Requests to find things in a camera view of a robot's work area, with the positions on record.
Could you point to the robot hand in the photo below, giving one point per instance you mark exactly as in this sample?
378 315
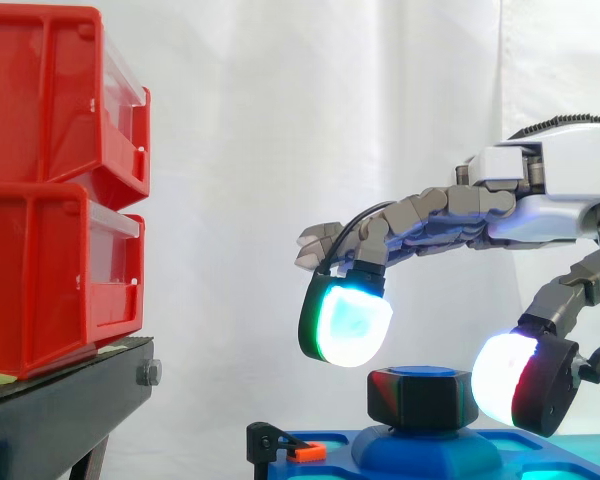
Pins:
570 165

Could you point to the black hex nut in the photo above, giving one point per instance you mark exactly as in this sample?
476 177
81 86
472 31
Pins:
420 400

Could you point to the blue plate with square hollows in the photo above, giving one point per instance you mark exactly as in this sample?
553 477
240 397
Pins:
330 465

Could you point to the blue bolt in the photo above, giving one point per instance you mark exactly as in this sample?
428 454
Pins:
420 370

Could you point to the black and orange clip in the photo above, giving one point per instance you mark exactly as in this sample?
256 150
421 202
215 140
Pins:
262 442

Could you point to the red storage bin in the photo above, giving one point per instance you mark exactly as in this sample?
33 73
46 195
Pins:
35 280
40 100

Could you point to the black stand with green tape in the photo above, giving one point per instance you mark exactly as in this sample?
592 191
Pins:
80 405

